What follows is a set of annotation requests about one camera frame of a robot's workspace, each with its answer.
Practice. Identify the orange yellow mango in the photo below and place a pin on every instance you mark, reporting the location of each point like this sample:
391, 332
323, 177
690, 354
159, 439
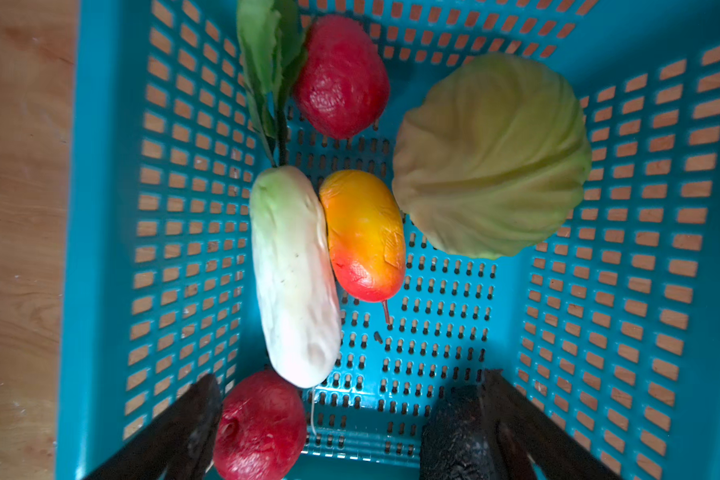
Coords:
365, 235

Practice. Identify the teal plastic basket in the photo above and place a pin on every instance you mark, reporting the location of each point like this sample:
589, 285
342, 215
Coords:
611, 327

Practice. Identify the dark avocado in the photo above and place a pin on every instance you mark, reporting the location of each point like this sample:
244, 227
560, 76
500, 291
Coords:
454, 444

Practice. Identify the red fruit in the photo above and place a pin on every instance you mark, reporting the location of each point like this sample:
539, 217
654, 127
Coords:
262, 430
343, 87

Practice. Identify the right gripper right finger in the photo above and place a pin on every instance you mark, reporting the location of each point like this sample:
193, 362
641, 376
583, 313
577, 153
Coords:
520, 436

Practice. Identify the green cabbage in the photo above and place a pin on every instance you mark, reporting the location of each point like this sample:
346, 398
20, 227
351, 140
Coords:
494, 159

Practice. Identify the white radish with leaves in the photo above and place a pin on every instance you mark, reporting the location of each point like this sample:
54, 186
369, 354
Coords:
295, 285

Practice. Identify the red fruit front left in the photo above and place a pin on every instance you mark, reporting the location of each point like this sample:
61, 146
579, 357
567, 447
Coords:
262, 430

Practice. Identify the red fruit at back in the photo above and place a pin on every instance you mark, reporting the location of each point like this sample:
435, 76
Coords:
343, 87

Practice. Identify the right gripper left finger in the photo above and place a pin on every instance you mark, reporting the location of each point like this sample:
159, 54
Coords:
178, 444

